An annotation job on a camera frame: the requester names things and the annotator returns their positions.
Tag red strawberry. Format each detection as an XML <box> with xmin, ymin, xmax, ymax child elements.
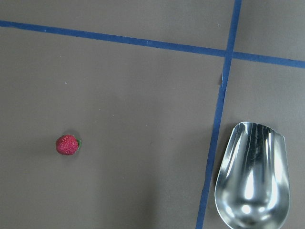
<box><xmin>55</xmin><ymin>134</ymin><xmax>82</xmax><ymax>156</ymax></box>

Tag metal scoop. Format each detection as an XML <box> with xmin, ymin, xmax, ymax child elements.
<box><xmin>214</xmin><ymin>122</ymin><xmax>290</xmax><ymax>229</ymax></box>

